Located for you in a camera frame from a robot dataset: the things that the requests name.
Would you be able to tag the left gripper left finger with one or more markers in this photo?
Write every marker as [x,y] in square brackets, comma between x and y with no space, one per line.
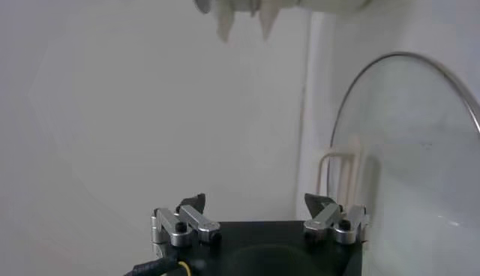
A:
[198,221]

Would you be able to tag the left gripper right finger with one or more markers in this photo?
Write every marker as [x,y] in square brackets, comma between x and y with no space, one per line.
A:
[322,219]

